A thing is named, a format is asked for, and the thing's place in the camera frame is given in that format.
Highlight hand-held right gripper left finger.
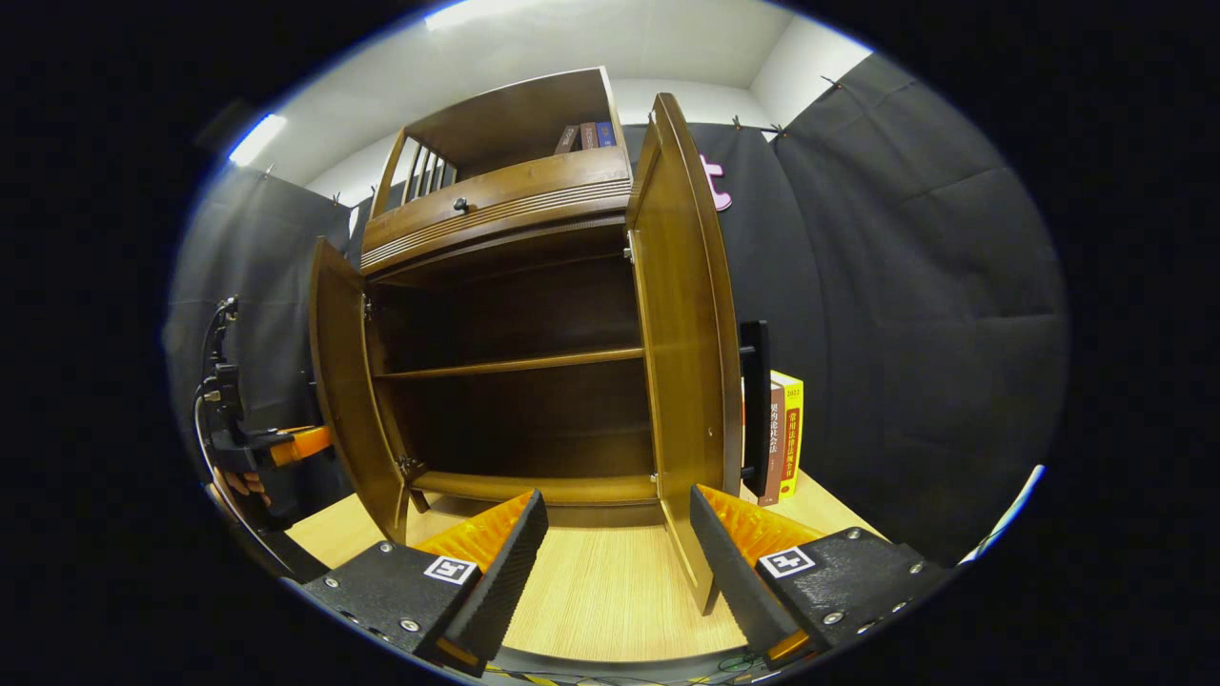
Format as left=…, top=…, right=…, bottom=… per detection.
left=298, top=489, right=551, bottom=679

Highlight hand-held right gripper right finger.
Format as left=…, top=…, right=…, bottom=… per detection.
left=688, top=483, right=954, bottom=671

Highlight wooden cabinet door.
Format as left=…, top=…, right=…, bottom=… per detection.
left=626, top=92, right=746, bottom=615
left=307, top=236, right=413, bottom=546

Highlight wooden double-door shoe cabinet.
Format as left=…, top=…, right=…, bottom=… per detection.
left=360, top=65, right=668, bottom=531

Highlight yellow book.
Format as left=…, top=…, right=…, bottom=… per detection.
left=770, top=370, right=804, bottom=501

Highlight wooden inner shelf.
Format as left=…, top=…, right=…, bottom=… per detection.
left=375, top=347, right=646, bottom=383

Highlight small ceiling light panel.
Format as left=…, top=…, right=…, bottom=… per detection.
left=227, top=113, right=289, bottom=168

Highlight wooden ribbed drawer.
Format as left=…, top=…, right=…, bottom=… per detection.
left=360, top=145, right=635, bottom=279

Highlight black cable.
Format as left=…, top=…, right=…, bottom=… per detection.
left=193, top=295, right=239, bottom=401

